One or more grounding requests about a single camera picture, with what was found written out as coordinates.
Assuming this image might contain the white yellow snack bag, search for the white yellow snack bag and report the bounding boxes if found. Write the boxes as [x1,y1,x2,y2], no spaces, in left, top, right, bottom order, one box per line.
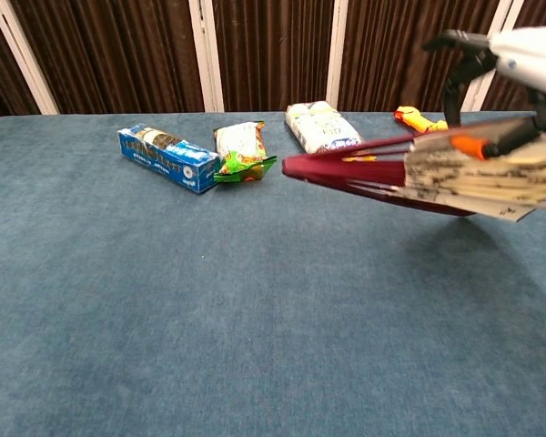
[285,100,363,155]

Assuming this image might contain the white folding fan red ribs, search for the white folding fan red ribs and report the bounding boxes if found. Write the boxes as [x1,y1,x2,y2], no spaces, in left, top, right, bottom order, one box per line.
[281,131,546,223]

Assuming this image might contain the right robot hand white palm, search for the right robot hand white palm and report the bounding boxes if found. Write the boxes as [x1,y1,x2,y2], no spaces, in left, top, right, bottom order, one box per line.
[421,26,546,160]

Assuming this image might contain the white frame post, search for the white frame post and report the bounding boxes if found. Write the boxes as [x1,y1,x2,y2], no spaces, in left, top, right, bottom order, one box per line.
[461,0,527,113]
[188,0,225,113]
[0,0,60,116]
[326,0,349,110]

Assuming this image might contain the blue felt table mat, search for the blue felt table mat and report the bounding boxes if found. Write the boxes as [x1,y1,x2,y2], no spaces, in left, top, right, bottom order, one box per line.
[0,111,546,437]

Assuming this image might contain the green white snack packet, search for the green white snack packet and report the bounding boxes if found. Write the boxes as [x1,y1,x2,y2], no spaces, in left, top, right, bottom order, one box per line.
[212,120,278,184]

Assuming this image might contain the blue cookie box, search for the blue cookie box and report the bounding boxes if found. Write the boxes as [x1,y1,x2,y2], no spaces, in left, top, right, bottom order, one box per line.
[116,123,222,195]

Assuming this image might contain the yellow rubber chicken toy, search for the yellow rubber chicken toy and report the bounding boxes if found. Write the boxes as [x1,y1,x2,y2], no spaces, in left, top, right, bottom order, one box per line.
[393,105,450,134]

